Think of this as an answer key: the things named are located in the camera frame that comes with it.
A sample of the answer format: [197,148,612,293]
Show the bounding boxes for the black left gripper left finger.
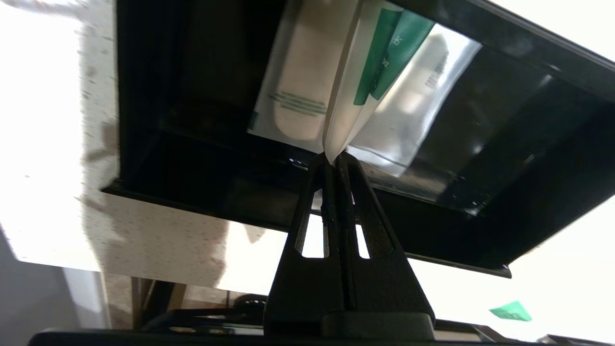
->
[264,153,345,334]

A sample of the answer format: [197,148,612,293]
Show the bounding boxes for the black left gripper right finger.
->
[334,152,436,320]

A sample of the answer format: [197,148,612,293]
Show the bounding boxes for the packet green square label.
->
[489,301,533,321]

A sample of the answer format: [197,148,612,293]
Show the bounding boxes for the black box drawer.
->
[101,0,615,278]

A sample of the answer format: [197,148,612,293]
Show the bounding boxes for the long toothbrush packet green label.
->
[323,0,435,166]

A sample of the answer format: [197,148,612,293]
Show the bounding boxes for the beige packet in drawer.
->
[247,0,358,154]

